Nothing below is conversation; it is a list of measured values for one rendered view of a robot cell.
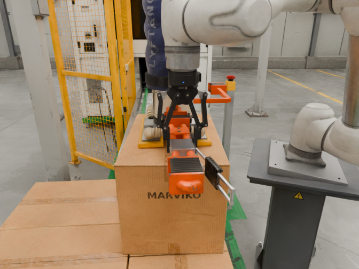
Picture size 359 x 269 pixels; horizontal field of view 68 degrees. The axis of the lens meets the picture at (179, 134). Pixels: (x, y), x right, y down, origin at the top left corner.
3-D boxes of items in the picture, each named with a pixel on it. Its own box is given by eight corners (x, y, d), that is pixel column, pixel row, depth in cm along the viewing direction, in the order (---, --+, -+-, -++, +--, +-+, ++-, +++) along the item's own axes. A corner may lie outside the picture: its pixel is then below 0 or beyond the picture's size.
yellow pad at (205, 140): (179, 119, 136) (179, 110, 134) (198, 119, 137) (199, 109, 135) (186, 147, 105) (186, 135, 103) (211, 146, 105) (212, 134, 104)
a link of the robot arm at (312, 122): (301, 136, 143) (312, 97, 134) (334, 151, 130) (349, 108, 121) (282, 142, 135) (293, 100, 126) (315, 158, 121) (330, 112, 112)
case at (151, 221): (141, 176, 161) (137, 113, 147) (207, 176, 162) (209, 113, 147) (122, 254, 105) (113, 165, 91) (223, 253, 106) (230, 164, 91)
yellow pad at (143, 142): (142, 120, 135) (141, 111, 133) (162, 119, 135) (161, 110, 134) (138, 148, 103) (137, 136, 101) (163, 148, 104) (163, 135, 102)
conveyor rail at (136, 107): (139, 101, 387) (139, 88, 380) (142, 101, 388) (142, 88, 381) (117, 189, 173) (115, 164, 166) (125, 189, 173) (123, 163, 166)
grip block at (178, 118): (162, 127, 97) (161, 111, 95) (188, 126, 97) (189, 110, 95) (162, 135, 89) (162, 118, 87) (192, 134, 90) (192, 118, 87)
